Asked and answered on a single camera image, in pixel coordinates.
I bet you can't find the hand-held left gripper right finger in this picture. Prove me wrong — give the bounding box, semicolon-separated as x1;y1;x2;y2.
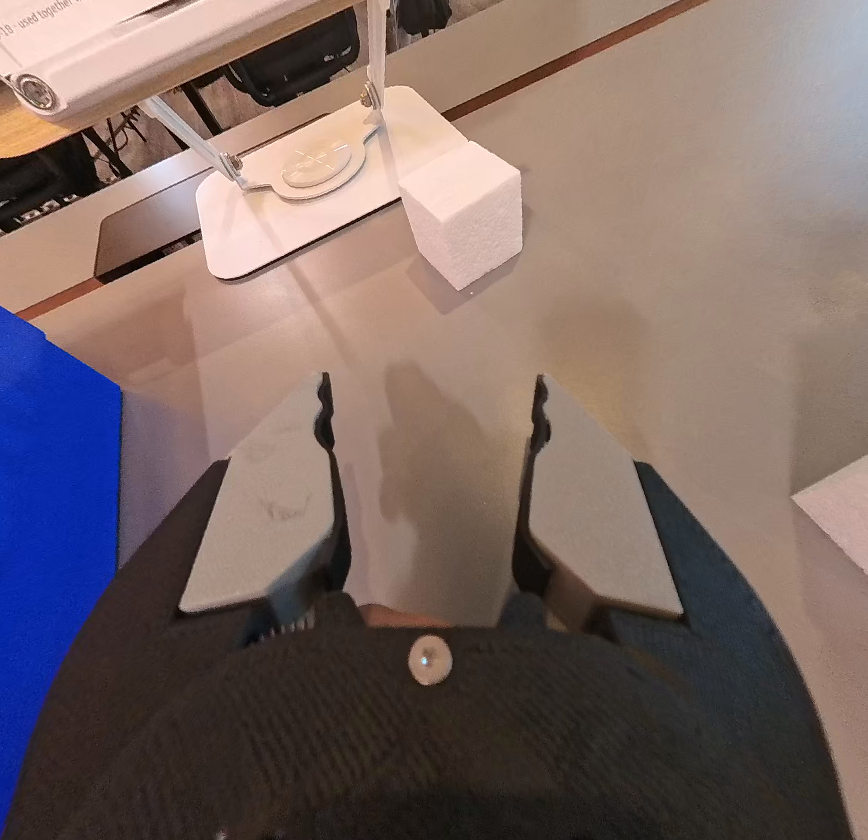
512;374;684;634

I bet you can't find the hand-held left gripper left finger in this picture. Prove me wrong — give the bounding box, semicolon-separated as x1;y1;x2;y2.
178;371;352;624

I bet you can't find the white hard foam cube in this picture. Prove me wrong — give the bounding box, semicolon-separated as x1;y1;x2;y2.
396;141;524;292
791;455;868;577

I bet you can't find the blue plastic bin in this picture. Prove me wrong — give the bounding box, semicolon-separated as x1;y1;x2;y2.
0;305;124;810

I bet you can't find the white stand with wooden board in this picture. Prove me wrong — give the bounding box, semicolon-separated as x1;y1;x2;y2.
0;0;469;282

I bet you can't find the black office chair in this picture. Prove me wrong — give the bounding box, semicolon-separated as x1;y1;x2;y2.
222;8;362;108

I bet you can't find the black floor bag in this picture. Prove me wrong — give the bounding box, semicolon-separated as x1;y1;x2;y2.
393;0;453;38

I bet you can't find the printed instruction sheet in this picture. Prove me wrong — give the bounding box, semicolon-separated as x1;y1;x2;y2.
0;0;231;55

